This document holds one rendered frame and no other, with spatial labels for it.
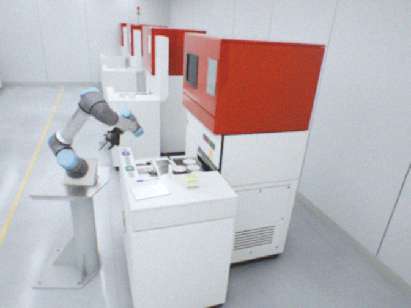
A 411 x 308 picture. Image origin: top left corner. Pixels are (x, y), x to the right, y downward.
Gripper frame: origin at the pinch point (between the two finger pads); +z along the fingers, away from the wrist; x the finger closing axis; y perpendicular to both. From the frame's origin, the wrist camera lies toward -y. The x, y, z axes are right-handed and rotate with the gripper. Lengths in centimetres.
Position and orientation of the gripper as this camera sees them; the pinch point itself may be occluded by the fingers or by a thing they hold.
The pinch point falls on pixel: (101, 150)
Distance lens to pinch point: 232.3
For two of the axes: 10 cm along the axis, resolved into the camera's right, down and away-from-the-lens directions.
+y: -0.3, -4.4, -9.0
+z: -6.2, 7.1, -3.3
